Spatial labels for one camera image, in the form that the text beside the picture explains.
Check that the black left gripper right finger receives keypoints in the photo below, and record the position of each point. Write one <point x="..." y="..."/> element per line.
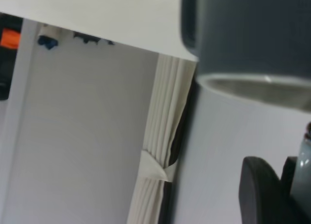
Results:
<point x="289" y="173"/>

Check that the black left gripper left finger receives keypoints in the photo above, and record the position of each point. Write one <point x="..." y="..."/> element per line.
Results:
<point x="260" y="194"/>

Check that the dark grey mug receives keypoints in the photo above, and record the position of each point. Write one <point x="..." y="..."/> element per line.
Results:
<point x="243" y="39"/>

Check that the white curtain tieback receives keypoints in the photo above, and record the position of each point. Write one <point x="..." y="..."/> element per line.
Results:
<point x="150" y="165"/>

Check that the beige pleated curtain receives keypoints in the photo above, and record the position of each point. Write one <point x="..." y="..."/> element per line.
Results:
<point x="167" y="100"/>

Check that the small black objects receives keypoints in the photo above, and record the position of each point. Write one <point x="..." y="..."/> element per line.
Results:
<point x="87" y="38"/>

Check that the blue object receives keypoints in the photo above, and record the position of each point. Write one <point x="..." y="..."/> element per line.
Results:
<point x="48" y="41"/>

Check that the large black object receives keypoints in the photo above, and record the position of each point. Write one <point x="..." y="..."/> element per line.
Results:
<point x="7" y="63"/>

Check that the orange object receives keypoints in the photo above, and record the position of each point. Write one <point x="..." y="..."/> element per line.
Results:
<point x="9" y="38"/>

